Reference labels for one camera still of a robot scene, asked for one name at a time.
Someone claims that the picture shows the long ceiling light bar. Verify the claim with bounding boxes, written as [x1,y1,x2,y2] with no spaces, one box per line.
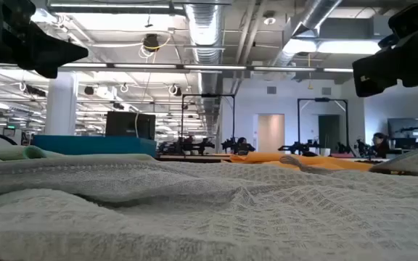
[58,62,355,74]

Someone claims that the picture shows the teal plastic tray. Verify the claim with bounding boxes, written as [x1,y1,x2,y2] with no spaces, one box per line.
[30,134,157,158]

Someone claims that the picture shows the orange microfiber towel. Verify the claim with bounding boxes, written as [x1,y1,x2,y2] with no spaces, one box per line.
[229,151,374,173]

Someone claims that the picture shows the dark green door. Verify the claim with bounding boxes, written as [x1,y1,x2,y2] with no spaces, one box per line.
[317,114,341,153]

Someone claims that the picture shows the green microfiber towel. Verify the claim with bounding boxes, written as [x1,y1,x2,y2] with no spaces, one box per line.
[0,144,67,164]

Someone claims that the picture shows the black background rig frame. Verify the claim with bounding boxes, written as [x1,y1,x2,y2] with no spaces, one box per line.
[296,96,350,153]
[181,93,237,146]

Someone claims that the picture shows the person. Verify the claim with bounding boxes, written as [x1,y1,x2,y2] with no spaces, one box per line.
[235,136,256,155]
[371,132,391,160]

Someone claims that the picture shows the background computer monitor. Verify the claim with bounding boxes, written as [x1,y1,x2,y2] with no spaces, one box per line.
[387,117,418,141]

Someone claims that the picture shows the silver ventilation duct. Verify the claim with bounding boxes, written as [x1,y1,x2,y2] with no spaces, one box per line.
[184,0,225,135]
[272,0,343,68]

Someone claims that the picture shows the black monitor back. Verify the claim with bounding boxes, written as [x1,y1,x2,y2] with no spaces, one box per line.
[104,110,157,141]

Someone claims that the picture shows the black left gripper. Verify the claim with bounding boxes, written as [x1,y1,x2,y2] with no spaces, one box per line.
[0,0,89,79]

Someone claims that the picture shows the grey waffle microfiber towel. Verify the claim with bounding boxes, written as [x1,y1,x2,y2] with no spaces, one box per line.
[0,154,418,261]
[368,149,418,178]

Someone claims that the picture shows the black ceiling device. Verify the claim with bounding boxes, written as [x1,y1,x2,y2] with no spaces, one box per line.
[142,33,161,52]

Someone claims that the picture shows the white building column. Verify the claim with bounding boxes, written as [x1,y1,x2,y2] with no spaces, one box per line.
[44,71,79,136]

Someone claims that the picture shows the rectangular ceiling light panel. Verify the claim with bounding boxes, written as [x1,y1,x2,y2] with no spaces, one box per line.
[283,38,382,55]

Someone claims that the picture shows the pale door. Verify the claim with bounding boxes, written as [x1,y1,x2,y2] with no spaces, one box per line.
[257,113,286,153]

